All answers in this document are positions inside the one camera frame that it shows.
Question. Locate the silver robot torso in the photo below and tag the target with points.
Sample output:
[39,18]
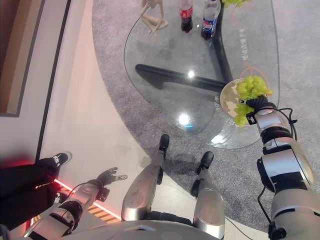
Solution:
[142,230]

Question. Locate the grey round carpet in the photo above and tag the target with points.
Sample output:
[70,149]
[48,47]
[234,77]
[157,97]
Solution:
[140,105]

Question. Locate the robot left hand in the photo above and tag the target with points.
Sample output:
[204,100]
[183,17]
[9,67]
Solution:
[109,176]

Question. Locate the green grape bunch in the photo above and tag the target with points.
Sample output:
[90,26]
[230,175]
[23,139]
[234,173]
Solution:
[250,96]
[232,2]

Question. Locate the brown wooden wall panel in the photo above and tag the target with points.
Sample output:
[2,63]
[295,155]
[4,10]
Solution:
[15,55]

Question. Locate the silver robot left leg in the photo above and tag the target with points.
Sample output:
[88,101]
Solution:
[147,185]

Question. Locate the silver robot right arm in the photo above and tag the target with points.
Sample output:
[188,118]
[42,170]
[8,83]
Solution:
[287,170]

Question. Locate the person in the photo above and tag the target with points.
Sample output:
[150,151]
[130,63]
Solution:
[27,185]

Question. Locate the red label cola bottle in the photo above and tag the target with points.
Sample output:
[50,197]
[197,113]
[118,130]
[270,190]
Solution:
[186,15]

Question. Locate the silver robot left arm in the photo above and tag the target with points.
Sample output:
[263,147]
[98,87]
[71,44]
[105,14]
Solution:
[65,210]

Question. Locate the silver robot leg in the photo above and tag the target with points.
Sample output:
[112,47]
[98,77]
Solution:
[207,197]
[147,185]

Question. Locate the beige round plate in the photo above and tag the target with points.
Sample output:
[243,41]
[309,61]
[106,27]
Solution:
[231,98]

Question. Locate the black table base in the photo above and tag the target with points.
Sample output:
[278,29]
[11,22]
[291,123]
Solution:
[180,77]

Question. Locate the glass coffee table top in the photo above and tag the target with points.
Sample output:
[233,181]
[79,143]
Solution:
[175,62]

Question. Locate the beige abstract figure sculpture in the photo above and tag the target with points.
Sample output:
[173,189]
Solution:
[152,17]

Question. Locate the silver robot right leg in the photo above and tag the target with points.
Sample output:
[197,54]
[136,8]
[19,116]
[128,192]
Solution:
[207,197]

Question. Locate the blue label cola bottle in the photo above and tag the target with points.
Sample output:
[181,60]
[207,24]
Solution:
[209,20]

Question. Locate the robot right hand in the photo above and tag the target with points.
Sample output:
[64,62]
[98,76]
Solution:
[257,102]

